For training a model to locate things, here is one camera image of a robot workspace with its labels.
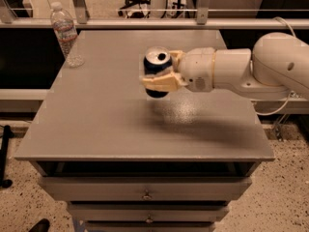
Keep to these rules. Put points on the black shoe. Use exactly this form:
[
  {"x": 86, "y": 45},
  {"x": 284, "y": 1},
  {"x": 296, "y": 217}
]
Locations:
[{"x": 42, "y": 226}]

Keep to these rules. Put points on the grey bottom drawer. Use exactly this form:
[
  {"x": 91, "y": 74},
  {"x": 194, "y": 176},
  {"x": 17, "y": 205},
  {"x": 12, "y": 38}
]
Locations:
[{"x": 150, "y": 227}]

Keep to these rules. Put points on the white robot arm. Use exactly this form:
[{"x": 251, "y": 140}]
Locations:
[{"x": 277, "y": 65}]

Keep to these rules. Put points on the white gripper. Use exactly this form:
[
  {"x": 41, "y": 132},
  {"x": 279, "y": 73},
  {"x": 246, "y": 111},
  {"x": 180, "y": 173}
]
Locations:
[{"x": 197, "y": 68}]

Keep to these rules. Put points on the grey drawer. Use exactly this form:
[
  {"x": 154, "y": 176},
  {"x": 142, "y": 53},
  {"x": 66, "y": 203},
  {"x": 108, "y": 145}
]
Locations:
[
  {"x": 132, "y": 189},
  {"x": 150, "y": 227},
  {"x": 139, "y": 212}
]

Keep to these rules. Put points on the metal middle drawer knob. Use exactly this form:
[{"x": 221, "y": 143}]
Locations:
[{"x": 149, "y": 219}]

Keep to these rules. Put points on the metal top drawer knob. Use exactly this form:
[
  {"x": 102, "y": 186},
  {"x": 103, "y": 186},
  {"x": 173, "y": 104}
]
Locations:
[{"x": 147, "y": 196}]

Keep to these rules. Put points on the blue pepsi can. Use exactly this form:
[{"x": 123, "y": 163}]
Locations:
[{"x": 156, "y": 60}]

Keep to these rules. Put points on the grey top drawer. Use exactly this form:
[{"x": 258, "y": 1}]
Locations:
[{"x": 132, "y": 189}]

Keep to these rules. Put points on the grey middle drawer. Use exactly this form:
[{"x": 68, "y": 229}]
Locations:
[{"x": 139, "y": 212}]

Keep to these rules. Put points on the grey metal railing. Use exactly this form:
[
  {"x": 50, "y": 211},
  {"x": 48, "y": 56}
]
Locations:
[{"x": 221, "y": 14}]

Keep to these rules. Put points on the metal drawer knob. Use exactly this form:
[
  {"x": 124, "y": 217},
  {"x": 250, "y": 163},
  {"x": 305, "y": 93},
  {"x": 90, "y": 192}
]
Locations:
[
  {"x": 147, "y": 196},
  {"x": 149, "y": 219}
]

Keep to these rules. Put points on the black stand on floor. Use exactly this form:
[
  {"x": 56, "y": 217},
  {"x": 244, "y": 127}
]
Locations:
[{"x": 7, "y": 135}]

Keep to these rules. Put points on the clear plastic water bottle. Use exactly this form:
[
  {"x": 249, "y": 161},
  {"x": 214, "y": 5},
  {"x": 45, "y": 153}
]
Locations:
[{"x": 66, "y": 34}]

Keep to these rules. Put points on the black office chair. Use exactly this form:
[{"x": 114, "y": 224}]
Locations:
[{"x": 135, "y": 9}]

